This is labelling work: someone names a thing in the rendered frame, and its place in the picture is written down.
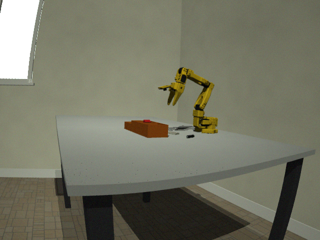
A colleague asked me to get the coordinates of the orange bin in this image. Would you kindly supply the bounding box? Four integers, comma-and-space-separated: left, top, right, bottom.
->
124, 120, 169, 138

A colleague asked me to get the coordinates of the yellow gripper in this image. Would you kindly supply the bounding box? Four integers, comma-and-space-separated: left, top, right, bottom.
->
158, 82, 185, 106

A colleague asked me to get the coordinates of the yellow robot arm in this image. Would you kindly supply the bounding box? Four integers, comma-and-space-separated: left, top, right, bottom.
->
175, 67, 218, 134

